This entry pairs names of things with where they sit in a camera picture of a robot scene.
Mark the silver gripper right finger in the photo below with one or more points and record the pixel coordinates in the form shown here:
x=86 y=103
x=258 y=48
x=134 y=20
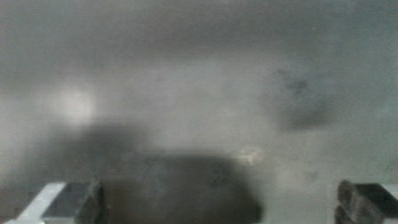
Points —
x=367 y=203

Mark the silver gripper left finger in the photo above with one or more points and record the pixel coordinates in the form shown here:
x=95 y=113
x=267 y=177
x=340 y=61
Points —
x=66 y=204

